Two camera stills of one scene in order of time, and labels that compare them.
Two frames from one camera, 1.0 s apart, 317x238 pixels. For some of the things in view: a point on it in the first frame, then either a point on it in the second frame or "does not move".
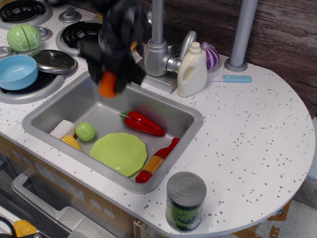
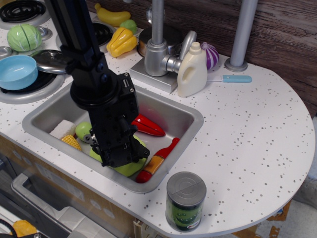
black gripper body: x=117 y=49 → x=114 y=139
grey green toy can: x=185 y=193 does not move
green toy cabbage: x=24 y=37 does not move
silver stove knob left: x=6 y=51 does not move
